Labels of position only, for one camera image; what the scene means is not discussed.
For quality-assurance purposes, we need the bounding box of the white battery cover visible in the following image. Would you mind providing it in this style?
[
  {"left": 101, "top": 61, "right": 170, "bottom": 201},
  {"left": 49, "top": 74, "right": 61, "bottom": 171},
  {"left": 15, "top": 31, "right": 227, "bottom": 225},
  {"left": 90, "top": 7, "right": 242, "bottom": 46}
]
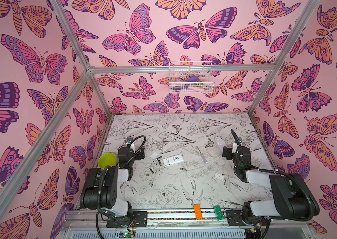
[{"left": 151, "top": 152, "right": 159, "bottom": 159}]

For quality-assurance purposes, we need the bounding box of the small white remote control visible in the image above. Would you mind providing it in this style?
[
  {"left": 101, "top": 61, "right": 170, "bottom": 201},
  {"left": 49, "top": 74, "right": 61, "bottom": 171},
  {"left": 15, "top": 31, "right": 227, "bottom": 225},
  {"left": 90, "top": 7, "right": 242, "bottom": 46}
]
[{"left": 163, "top": 154, "right": 184, "bottom": 167}]

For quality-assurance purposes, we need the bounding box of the small remote battery cover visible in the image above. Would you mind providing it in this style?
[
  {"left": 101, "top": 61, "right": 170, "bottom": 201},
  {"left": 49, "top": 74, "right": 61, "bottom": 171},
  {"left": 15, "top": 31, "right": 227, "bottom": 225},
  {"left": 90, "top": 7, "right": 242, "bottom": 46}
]
[{"left": 214, "top": 173, "right": 225, "bottom": 180}]

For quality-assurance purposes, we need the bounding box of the clear handle screwdriver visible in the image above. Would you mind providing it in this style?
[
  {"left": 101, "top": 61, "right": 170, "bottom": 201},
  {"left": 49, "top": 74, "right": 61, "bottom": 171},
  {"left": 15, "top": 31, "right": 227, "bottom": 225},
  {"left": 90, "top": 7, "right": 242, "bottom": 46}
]
[{"left": 196, "top": 146, "right": 208, "bottom": 164}]

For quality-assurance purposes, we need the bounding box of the large white remote control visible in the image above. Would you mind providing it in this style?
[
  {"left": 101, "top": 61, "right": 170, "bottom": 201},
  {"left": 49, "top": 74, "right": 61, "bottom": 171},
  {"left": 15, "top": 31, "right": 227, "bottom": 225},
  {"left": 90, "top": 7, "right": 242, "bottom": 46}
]
[{"left": 215, "top": 136, "right": 226, "bottom": 150}]

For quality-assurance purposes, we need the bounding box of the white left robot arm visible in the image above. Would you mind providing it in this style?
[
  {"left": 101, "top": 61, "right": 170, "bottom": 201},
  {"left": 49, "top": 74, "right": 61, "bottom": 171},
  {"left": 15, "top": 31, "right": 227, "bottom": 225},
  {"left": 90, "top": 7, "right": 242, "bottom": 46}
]
[{"left": 79, "top": 135, "right": 148, "bottom": 239}]

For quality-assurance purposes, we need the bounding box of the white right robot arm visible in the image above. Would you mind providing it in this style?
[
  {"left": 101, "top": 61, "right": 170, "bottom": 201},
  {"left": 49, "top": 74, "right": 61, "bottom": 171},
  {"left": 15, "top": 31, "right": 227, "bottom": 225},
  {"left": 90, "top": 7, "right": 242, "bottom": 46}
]
[{"left": 222, "top": 130, "right": 320, "bottom": 225}]

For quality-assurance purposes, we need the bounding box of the green plastic bowl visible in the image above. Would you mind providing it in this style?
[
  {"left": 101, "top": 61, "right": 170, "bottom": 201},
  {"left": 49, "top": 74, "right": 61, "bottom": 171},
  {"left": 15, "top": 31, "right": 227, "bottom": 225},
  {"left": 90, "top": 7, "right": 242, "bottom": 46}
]
[{"left": 97, "top": 152, "right": 117, "bottom": 169}]

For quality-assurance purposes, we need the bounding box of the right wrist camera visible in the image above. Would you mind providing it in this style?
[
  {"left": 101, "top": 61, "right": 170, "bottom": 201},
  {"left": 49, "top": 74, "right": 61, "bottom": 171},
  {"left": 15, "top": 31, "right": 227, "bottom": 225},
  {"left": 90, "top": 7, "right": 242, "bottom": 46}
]
[{"left": 232, "top": 137, "right": 242, "bottom": 153}]

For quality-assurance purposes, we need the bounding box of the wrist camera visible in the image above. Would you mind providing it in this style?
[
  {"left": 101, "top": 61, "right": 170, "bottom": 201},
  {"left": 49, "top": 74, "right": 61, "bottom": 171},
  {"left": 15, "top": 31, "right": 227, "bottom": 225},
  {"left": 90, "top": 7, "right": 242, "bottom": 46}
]
[
  {"left": 126, "top": 137, "right": 136, "bottom": 153},
  {"left": 232, "top": 137, "right": 242, "bottom": 153}
]

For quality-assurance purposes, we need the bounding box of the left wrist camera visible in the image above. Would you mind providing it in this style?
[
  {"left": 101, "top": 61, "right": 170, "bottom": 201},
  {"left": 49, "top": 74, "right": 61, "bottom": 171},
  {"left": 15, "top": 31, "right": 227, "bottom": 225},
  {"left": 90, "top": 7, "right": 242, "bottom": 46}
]
[{"left": 126, "top": 137, "right": 136, "bottom": 153}]

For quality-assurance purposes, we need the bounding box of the green lego brick on rail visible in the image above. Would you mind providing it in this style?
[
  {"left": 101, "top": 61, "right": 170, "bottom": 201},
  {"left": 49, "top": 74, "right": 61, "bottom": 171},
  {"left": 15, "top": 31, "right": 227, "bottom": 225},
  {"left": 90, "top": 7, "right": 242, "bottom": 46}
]
[{"left": 213, "top": 205, "right": 225, "bottom": 221}]

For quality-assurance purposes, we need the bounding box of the orange lego brick on rail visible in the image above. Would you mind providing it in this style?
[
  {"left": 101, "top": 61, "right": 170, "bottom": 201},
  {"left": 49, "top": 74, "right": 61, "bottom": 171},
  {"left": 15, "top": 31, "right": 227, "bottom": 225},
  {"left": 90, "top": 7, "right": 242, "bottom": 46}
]
[{"left": 193, "top": 204, "right": 203, "bottom": 220}]

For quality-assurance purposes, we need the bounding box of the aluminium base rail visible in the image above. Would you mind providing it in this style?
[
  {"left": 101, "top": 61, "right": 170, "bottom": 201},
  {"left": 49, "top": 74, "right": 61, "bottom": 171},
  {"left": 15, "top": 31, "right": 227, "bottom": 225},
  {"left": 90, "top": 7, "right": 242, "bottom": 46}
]
[{"left": 60, "top": 208, "right": 318, "bottom": 239}]

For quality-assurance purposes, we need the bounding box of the clear wall basket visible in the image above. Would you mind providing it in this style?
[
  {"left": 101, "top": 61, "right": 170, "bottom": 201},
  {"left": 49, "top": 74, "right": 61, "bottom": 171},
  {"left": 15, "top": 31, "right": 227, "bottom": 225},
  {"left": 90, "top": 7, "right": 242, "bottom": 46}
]
[{"left": 167, "top": 61, "right": 214, "bottom": 94}]

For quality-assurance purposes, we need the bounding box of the aluminium frame post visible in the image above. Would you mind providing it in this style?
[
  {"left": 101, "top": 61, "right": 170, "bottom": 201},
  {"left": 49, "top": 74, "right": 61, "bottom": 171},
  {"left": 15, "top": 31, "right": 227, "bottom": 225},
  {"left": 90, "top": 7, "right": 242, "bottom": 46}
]
[{"left": 49, "top": 0, "right": 112, "bottom": 117}]

